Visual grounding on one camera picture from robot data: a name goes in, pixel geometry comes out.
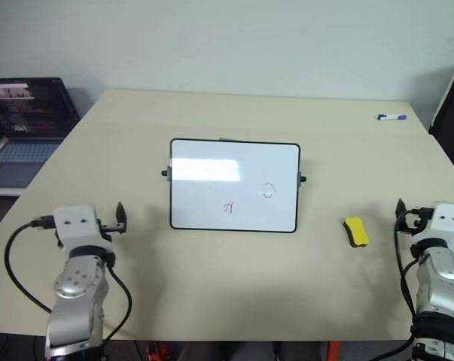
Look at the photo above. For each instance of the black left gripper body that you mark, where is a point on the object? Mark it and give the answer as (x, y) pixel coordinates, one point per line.
(113, 227)

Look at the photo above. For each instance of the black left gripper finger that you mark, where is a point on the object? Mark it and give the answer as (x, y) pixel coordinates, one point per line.
(121, 214)

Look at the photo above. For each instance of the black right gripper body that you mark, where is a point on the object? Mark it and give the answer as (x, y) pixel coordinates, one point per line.
(415, 222)

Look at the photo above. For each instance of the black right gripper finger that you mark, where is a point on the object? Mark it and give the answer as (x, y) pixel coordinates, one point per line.
(400, 209)

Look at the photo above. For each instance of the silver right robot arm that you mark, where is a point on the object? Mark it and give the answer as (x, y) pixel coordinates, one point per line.
(439, 278)

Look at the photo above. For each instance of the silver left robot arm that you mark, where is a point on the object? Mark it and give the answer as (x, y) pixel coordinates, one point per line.
(78, 293)

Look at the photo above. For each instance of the yellow and black eraser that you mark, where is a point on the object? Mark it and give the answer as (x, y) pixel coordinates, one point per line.
(357, 230)

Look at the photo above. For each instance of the white and purple marker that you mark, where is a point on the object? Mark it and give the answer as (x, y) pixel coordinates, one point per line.
(389, 117)

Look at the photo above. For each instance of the small black-framed whiteboard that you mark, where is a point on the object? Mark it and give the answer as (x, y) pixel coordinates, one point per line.
(219, 188)

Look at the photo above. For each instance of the black and white panel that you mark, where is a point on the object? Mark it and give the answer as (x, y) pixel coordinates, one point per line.
(450, 113)

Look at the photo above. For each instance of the open laptop computer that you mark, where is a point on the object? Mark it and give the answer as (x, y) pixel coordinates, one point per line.
(27, 124)

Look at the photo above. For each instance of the orange object under table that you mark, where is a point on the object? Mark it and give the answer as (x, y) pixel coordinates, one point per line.
(333, 350)
(157, 351)

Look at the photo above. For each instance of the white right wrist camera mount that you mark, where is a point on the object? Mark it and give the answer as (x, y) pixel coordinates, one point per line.
(448, 222)

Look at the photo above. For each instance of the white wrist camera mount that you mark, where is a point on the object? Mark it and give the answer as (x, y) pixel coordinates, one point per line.
(76, 225)
(448, 222)

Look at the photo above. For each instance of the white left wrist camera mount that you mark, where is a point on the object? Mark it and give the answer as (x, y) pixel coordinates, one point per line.
(76, 225)

